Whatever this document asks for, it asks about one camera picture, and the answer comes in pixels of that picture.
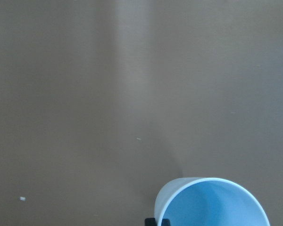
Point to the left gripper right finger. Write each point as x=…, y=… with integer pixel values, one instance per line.
x=165, y=222

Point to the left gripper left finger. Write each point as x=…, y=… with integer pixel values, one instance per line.
x=150, y=222

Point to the blue cup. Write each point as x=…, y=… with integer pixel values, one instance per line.
x=208, y=202

